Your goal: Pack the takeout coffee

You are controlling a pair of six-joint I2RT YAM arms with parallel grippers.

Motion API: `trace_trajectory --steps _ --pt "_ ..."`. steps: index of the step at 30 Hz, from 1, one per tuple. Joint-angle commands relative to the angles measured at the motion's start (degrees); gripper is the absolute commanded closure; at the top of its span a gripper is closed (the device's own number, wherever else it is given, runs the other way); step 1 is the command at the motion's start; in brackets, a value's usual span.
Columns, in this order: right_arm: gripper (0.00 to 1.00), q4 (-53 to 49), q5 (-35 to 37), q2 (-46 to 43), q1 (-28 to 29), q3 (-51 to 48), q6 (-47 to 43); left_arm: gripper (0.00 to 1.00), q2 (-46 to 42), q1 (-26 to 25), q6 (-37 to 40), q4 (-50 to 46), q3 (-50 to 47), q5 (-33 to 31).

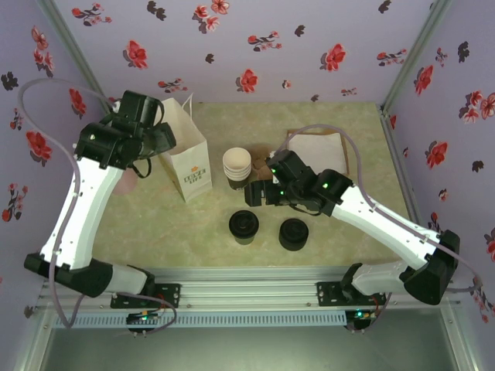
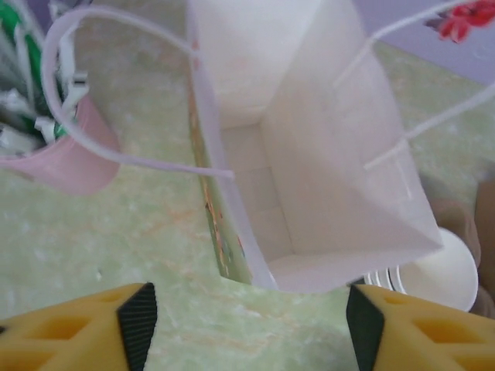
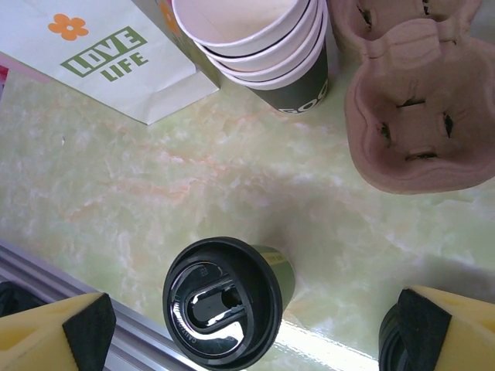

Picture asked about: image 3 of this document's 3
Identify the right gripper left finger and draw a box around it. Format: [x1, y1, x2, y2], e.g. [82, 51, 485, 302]
[0, 292, 117, 371]

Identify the white paper carrier bag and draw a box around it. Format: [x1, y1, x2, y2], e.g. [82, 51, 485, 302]
[0, 0, 222, 125]

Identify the stack of white paper cups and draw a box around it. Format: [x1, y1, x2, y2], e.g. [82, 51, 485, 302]
[207, 7, 328, 78]

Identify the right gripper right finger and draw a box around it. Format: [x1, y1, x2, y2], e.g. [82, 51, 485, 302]
[398, 285, 495, 371]

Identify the black plastic cup lid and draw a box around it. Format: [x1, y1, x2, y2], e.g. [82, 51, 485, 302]
[162, 236, 284, 371]

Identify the aluminium front frame rail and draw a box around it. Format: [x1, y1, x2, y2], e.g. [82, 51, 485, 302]
[0, 239, 194, 371]

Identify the stack of black cup lids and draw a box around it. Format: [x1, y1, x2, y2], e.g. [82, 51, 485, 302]
[377, 305, 411, 371]

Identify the brown pulp cup carrier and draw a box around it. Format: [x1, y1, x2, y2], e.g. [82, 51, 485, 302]
[328, 0, 484, 63]
[343, 19, 495, 195]

